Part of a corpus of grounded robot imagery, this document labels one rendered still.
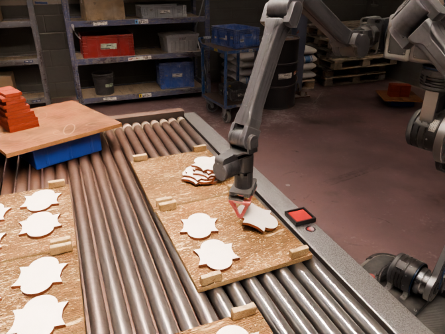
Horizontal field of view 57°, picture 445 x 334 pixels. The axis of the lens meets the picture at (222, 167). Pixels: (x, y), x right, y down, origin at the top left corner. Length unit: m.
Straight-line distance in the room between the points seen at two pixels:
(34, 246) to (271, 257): 0.69
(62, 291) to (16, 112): 1.00
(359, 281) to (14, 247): 0.98
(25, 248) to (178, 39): 4.75
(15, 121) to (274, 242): 1.23
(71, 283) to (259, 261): 0.50
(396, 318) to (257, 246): 0.40
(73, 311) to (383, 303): 0.76
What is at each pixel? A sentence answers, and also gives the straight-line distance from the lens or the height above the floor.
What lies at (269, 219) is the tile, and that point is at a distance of 1.31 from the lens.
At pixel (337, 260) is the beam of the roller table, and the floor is 0.92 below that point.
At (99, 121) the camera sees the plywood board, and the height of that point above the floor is 1.04.
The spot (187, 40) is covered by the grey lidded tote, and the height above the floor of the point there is 0.78.
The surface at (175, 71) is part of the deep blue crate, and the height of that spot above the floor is 0.38.
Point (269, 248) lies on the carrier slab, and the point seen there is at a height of 0.94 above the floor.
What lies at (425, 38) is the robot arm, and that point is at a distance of 1.05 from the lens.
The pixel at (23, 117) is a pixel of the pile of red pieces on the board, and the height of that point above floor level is 1.09.
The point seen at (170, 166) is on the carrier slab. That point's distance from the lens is 1.69.
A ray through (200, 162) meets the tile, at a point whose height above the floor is 1.00.
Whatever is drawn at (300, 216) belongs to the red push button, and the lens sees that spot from 1.39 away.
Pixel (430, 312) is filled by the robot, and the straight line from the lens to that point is 2.22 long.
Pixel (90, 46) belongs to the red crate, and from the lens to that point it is 5.60.
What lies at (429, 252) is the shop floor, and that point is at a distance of 3.05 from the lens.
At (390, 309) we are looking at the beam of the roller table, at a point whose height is 0.91.
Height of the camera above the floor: 1.67
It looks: 26 degrees down
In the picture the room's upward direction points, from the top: straight up
